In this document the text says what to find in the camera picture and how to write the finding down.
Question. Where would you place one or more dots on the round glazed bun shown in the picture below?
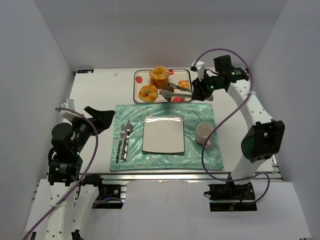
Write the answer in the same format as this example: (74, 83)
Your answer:
(148, 93)

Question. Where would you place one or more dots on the white square plate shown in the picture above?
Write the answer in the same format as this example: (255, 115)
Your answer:
(163, 135)

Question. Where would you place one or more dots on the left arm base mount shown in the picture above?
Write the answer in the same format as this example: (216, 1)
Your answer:
(109, 195)

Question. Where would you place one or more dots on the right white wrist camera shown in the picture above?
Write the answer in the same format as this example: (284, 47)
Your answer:
(199, 68)

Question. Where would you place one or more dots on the silver table knife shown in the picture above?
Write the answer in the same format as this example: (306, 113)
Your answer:
(128, 131)

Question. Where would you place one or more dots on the brown chocolate croissant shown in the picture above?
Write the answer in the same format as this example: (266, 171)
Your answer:
(167, 92)

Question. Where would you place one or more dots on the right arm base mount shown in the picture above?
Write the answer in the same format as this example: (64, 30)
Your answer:
(228, 197)

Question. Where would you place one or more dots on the aluminium table frame rail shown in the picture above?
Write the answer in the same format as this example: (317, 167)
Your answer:
(170, 176)

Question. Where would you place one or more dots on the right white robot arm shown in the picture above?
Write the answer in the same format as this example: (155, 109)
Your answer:
(265, 134)

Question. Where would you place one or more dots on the pink ceramic mug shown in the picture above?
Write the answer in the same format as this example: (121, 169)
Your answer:
(202, 132)

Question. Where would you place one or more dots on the tall orange muffin bread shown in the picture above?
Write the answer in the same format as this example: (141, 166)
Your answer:
(159, 75)

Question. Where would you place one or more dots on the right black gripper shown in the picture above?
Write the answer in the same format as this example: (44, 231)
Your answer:
(199, 89)

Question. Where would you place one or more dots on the metal serving tongs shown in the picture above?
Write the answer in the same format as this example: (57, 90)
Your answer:
(175, 92)

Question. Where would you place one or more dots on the small round bread roll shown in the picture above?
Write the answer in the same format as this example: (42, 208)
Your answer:
(184, 85)

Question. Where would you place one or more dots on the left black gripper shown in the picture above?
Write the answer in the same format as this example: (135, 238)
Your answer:
(92, 122)

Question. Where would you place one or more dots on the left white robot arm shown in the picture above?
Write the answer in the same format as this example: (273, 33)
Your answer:
(72, 193)

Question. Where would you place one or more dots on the silver fork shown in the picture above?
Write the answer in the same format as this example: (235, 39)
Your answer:
(122, 133)

